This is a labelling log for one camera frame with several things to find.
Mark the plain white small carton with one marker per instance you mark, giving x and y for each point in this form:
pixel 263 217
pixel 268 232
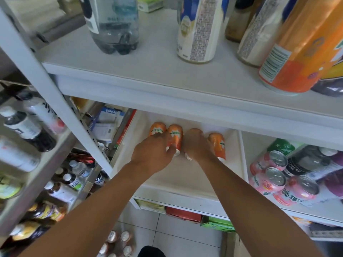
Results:
pixel 104 133

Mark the group of dark capped bottles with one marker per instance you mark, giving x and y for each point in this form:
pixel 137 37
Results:
pixel 308 163

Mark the green drink bottle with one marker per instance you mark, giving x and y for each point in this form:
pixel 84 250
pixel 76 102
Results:
pixel 284 147

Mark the dark purple printed bottle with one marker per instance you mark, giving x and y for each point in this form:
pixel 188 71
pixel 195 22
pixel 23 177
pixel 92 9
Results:
pixel 329 85

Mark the shrink-wrapped bottle pack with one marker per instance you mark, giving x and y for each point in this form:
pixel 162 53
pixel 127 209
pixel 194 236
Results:
pixel 112 236

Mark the clear dark-label bottle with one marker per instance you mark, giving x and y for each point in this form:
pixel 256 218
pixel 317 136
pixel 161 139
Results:
pixel 112 24

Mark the yellow flat box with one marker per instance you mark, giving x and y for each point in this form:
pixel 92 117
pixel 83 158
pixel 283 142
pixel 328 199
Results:
pixel 150 206

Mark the white blue lettered carton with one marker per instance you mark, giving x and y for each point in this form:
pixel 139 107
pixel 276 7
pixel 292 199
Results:
pixel 111 115

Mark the white plastic tray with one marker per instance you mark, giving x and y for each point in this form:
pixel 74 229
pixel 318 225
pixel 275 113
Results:
pixel 174 182

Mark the group of capped tea bottles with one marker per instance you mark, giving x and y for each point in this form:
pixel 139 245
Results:
pixel 24 128

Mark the person's left forearm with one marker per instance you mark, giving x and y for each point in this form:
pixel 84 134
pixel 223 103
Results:
pixel 88 222

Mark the stack of folded paper bags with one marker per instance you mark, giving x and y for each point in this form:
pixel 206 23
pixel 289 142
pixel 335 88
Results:
pixel 34 13

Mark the person's right forearm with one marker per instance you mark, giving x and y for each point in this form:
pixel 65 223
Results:
pixel 254 211

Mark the plain brown cardboard box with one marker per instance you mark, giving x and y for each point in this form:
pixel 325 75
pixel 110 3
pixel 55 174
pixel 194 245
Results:
pixel 235 248

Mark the green packet boxes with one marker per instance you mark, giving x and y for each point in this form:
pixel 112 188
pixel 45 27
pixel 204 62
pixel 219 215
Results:
pixel 217 224

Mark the rows of small bottles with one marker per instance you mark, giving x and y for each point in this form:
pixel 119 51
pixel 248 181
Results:
pixel 61 192

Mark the pink drink can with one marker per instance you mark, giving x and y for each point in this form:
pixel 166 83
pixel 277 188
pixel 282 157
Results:
pixel 270 160
pixel 300 192
pixel 268 182

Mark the pale green flat packet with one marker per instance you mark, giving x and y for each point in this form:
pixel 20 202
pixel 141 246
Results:
pixel 150 3

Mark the tall orange drink can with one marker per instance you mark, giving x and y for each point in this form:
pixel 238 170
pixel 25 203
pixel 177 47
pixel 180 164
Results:
pixel 300 56

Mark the person's right shoe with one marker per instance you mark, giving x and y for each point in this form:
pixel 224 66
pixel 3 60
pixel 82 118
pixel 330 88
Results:
pixel 151 252

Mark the tall dark bottle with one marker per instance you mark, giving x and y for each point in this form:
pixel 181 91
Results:
pixel 238 26

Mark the person's left hand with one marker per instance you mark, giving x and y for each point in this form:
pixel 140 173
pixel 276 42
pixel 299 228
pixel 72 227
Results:
pixel 152 155

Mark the red slim packet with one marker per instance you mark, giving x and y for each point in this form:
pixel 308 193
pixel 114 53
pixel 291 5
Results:
pixel 126 128

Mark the person's right hand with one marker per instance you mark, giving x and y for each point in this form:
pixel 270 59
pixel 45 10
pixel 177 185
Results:
pixel 198 147

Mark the orange flat box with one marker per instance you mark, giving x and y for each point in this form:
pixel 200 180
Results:
pixel 301 220

